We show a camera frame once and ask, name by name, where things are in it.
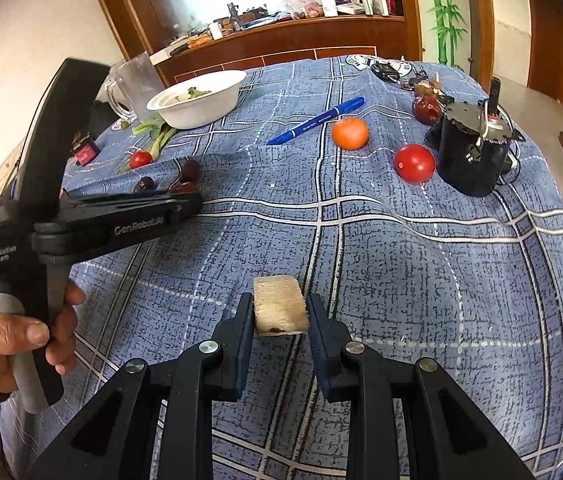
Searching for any blue marker pen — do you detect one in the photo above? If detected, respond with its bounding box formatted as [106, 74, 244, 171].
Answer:
[266, 96, 365, 146]

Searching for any brown wooden door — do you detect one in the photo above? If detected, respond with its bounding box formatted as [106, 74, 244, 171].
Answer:
[528, 0, 563, 106]

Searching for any red jujube far right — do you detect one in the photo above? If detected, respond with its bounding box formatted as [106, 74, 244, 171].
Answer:
[411, 96, 442, 126]

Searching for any black sofa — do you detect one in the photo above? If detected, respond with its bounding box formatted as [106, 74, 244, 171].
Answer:
[86, 101, 119, 139]

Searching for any wooden counter cabinet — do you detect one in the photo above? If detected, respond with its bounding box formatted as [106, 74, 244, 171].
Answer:
[98, 0, 423, 86]

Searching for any clear plastic pitcher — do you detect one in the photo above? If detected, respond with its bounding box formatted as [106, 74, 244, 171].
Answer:
[105, 52, 164, 122]

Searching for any far orange tangerine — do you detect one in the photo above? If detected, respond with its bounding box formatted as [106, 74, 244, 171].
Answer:
[331, 117, 369, 151]

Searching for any white bowl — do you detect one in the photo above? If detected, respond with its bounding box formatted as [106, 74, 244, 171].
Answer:
[147, 70, 247, 130]

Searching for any key bunch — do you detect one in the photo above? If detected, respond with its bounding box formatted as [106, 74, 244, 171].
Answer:
[368, 58, 455, 106]

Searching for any dark wrinkled date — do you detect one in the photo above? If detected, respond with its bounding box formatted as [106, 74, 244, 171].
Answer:
[133, 177, 156, 193]

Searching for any red tomato near greens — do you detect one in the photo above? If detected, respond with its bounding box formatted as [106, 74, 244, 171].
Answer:
[129, 151, 154, 169]

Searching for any person's left hand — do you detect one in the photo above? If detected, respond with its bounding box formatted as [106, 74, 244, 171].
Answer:
[0, 282, 86, 393]

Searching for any black cylindrical motor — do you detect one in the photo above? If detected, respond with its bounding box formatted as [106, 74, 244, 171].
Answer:
[426, 77, 525, 197]

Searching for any large red jujube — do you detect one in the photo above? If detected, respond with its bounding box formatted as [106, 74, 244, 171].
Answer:
[168, 181, 199, 194]

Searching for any dark jar pink label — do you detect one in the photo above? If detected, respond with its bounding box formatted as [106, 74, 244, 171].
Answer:
[71, 132, 100, 166]

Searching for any beige yam chunk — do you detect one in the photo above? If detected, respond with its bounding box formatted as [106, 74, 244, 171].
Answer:
[254, 275, 310, 337]

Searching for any dark jujube behind large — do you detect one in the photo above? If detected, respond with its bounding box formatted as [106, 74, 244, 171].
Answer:
[178, 159, 202, 184]

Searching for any red tomato right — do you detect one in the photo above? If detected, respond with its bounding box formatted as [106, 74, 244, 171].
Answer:
[393, 144, 437, 184]

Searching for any green leafy vegetable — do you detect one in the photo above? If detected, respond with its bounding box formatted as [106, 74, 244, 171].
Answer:
[118, 87, 211, 174]

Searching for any blue plaid tablecloth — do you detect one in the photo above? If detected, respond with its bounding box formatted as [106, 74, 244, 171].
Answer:
[0, 58, 563, 479]

